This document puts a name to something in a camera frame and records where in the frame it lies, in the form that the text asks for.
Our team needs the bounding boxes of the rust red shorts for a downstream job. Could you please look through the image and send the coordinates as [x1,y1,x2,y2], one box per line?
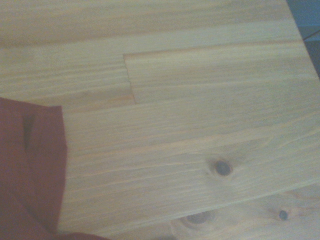
[0,96,111,240]

